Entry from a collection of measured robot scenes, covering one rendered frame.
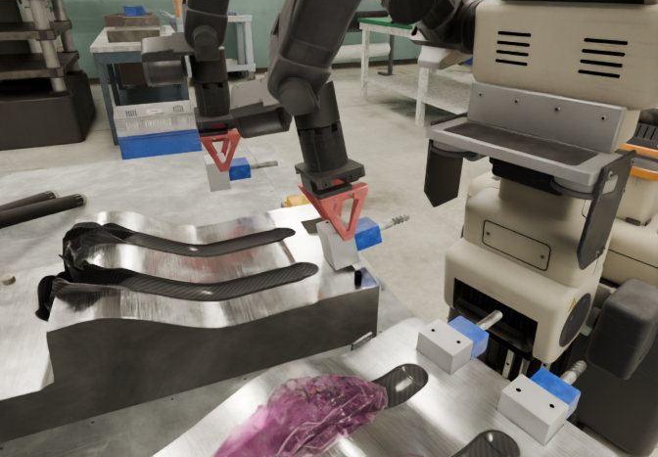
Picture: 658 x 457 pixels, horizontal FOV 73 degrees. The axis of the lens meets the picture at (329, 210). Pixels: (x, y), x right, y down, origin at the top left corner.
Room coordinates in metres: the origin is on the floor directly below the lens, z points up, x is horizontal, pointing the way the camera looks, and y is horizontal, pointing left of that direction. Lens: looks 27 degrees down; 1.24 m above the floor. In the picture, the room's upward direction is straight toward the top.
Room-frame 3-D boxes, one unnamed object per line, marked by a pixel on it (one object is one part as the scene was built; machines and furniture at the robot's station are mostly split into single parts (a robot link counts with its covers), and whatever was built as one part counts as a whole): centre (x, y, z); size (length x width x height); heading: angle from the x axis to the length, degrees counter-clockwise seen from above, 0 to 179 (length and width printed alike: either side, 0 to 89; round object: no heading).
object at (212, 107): (0.76, 0.20, 1.06); 0.10 x 0.07 x 0.07; 20
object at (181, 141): (3.50, 1.37, 0.11); 0.61 x 0.41 x 0.22; 111
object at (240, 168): (0.77, 0.16, 0.93); 0.13 x 0.05 x 0.05; 110
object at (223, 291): (0.50, 0.20, 0.92); 0.35 x 0.16 x 0.09; 111
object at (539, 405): (0.33, -0.24, 0.86); 0.13 x 0.05 x 0.05; 128
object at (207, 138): (0.75, 0.19, 0.99); 0.07 x 0.07 x 0.09; 20
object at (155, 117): (3.50, 1.37, 0.28); 0.61 x 0.41 x 0.15; 111
